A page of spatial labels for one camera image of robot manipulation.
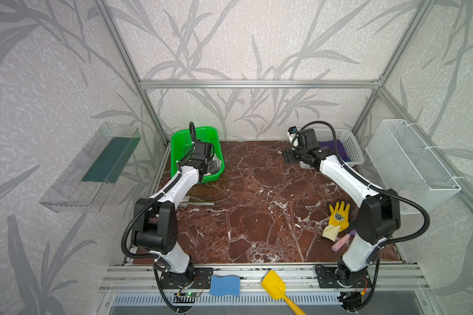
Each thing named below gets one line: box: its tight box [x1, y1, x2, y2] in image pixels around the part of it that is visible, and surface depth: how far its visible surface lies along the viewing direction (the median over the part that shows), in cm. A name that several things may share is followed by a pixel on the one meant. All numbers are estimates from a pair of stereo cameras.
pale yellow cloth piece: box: [321, 224, 341, 243], surface depth 85 cm
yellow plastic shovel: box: [261, 270, 306, 315], surface depth 72 cm
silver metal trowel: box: [180, 196, 215, 207], surface depth 96 cm
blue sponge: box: [208, 274, 241, 298], surface depth 72 cm
